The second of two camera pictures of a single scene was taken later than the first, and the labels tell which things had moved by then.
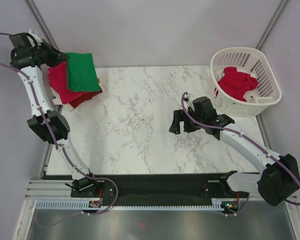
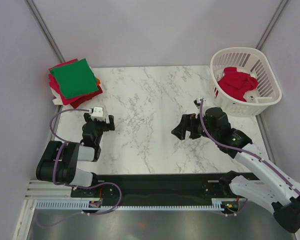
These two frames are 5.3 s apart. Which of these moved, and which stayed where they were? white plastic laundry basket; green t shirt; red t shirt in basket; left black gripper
Moved: green t shirt; left black gripper
Stayed: red t shirt in basket; white plastic laundry basket
